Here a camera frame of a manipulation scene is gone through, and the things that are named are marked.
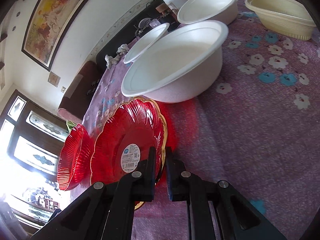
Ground small red glass plate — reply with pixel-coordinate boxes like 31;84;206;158
57;124;94;191

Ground large red glass plate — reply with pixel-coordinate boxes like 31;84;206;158
89;96;168;210

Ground small wall plaque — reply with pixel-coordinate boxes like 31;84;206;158
48;72;61;87

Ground wooden glass door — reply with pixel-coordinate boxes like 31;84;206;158
1;89;69;235

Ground large white foam bowl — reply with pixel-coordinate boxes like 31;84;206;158
121;20;229;103

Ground black sofa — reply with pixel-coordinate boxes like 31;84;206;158
94;0;174;72

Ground white foam plate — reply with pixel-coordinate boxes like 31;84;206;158
123;23;170;64

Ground white work gloves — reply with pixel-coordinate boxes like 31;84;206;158
104;43;130;69

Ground beige plastic bowl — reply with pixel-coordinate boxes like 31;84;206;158
245;0;316;41

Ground framed horse painting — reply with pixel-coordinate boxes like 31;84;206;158
22;0;88;71

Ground maroon armchair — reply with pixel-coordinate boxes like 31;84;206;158
57;61;103;124

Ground purple floral tablecloth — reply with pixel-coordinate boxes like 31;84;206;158
159;0;319;239

